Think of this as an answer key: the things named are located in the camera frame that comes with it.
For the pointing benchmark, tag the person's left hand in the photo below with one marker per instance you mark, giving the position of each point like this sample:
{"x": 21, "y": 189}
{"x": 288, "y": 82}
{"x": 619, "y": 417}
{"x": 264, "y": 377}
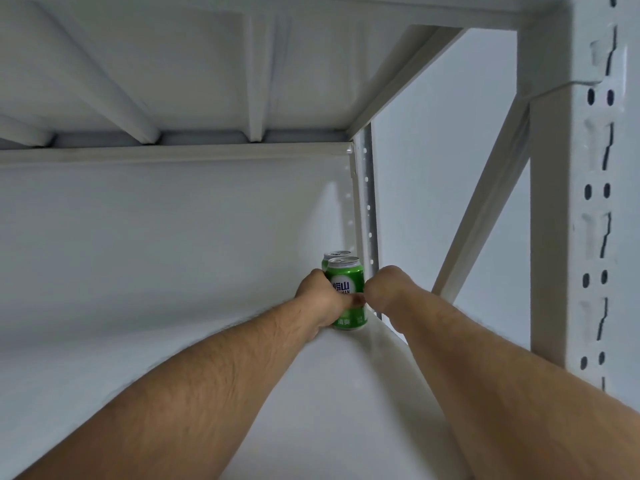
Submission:
{"x": 316, "y": 299}

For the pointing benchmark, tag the person's right hand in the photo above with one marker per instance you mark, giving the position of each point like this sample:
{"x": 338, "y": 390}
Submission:
{"x": 385, "y": 289}

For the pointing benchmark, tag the person's left thumb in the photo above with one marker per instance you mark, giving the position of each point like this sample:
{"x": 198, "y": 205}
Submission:
{"x": 348, "y": 300}

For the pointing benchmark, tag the green drink can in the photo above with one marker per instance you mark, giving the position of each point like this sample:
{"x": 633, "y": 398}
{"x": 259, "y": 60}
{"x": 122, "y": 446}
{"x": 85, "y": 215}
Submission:
{"x": 334, "y": 255}
{"x": 346, "y": 287}

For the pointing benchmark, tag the person's right forearm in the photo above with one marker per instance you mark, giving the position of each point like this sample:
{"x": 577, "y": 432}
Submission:
{"x": 505, "y": 389}

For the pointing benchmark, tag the person's left forearm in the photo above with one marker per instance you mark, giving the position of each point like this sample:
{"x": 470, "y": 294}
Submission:
{"x": 165, "y": 399}

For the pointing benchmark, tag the white metal shelving rack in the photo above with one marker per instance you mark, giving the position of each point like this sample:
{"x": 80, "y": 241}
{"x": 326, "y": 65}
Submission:
{"x": 450, "y": 119}

